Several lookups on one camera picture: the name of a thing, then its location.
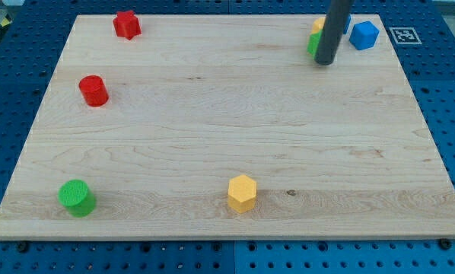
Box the white fiducial marker tag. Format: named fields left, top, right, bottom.
left=389, top=27, right=422, bottom=45

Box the black screw bottom right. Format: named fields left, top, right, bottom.
left=438, top=238, right=453, bottom=250

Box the yellow block behind rod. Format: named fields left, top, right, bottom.
left=310, top=17, right=326, bottom=34

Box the wooden board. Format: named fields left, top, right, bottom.
left=0, top=14, right=455, bottom=241

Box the black screw bottom left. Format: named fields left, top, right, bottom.
left=15, top=241, right=30, bottom=253

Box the green cylinder block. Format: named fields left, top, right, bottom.
left=57, top=179, right=96, bottom=218

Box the blue block behind rod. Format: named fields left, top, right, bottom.
left=343, top=14, right=352, bottom=34

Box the red cylinder block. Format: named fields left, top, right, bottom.
left=78, top=75, right=109, bottom=107

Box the red star block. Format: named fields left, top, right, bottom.
left=113, top=10, right=142, bottom=40

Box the black screw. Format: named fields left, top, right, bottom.
left=15, top=241, right=30, bottom=253
left=438, top=238, right=453, bottom=250

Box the green block behind rod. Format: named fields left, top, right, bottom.
left=307, top=30, right=322, bottom=58

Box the yellow hexagon block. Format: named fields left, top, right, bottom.
left=227, top=174, right=257, bottom=214

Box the blue hexagon block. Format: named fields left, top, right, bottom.
left=349, top=21, right=380, bottom=50

